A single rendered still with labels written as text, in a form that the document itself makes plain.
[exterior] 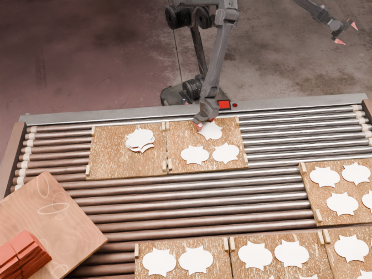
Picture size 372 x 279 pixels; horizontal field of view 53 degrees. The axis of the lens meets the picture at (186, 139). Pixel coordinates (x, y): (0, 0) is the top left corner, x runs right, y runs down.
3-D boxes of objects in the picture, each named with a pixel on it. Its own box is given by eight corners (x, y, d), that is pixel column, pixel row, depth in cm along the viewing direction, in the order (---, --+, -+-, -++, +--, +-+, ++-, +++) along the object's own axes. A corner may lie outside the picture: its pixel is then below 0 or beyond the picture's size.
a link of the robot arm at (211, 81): (233, 10, 178) (216, 7, 172) (241, 12, 174) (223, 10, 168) (213, 93, 197) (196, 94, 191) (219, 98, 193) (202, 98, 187)
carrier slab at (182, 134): (165, 124, 213) (165, 122, 212) (237, 118, 214) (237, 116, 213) (169, 175, 191) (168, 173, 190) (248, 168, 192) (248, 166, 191)
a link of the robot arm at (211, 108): (216, 86, 193) (202, 86, 188) (228, 99, 186) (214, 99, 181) (208, 104, 200) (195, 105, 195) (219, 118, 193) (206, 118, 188)
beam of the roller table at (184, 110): (24, 122, 227) (20, 115, 222) (362, 99, 230) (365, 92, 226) (20, 132, 221) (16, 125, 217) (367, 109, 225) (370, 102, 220)
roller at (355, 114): (27, 134, 216) (24, 132, 211) (361, 112, 219) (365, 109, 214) (27, 142, 215) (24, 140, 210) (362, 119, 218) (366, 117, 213)
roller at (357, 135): (22, 154, 206) (18, 153, 202) (370, 131, 210) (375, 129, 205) (22, 163, 205) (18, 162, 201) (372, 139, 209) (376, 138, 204)
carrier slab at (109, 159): (93, 129, 213) (93, 127, 211) (165, 124, 213) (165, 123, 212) (86, 180, 191) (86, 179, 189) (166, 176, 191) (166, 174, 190)
